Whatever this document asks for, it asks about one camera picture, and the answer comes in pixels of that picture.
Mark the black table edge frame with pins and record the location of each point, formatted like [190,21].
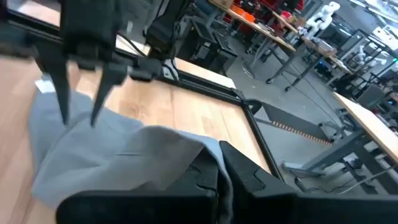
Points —
[202,84]

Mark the long wooden workbench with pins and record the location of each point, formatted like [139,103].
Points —
[264,34]

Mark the white humanoid robot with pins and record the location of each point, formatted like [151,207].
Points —
[323,15]

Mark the orange storage bins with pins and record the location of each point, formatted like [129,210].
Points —
[242,12]

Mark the wooden table with grey legs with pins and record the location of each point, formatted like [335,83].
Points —
[367,124]

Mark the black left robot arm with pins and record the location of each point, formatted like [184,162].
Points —
[164,28]

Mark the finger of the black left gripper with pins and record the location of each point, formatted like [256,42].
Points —
[109,77]
[59,81]

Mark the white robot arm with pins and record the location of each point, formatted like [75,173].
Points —
[360,53]

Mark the grey cloth towel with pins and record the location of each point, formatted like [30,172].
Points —
[102,155]

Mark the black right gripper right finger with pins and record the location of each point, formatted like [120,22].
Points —
[311,210]

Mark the black equipment cabinet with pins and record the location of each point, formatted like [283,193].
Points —
[202,46]

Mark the white towel care label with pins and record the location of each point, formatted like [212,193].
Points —
[45,86]

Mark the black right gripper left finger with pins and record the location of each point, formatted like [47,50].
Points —
[140,208]

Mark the grey panel with orange strip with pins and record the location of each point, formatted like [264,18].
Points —
[289,121]

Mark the neighbouring wooden tabletop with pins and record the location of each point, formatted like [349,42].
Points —
[202,73]

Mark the cluttered wooden workbench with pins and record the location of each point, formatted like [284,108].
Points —
[317,46]

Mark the black metal cage frame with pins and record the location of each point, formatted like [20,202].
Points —
[368,35]

